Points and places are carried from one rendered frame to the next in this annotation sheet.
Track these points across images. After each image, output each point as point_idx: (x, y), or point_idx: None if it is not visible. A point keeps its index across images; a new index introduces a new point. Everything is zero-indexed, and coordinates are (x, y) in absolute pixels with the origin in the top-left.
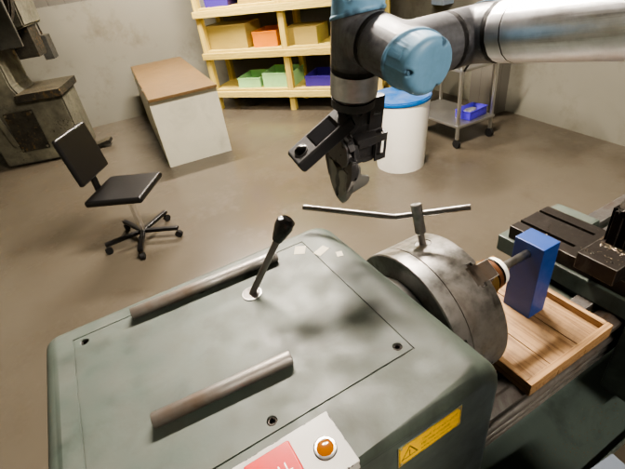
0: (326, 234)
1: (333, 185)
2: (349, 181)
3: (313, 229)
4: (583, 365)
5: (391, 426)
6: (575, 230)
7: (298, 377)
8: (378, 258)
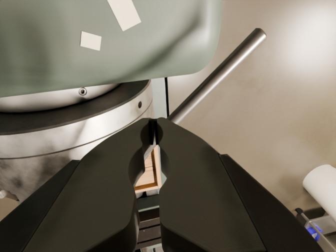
0: (176, 52)
1: (180, 134)
2: (15, 220)
3: (209, 36)
4: None
5: None
6: (141, 239)
7: None
8: (106, 107)
